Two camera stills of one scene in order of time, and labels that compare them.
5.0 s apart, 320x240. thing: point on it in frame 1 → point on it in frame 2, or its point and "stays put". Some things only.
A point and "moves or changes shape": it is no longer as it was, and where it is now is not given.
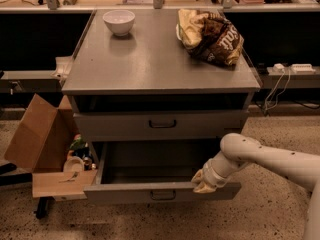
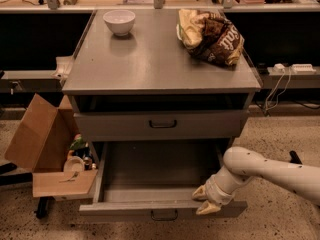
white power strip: [302, 68] stays put
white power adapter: [278, 67] stays put
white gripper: [211, 177] → [215, 191]
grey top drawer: [158, 125] stays put
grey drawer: [153, 171] moves or changes shape
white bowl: [120, 22] stays put
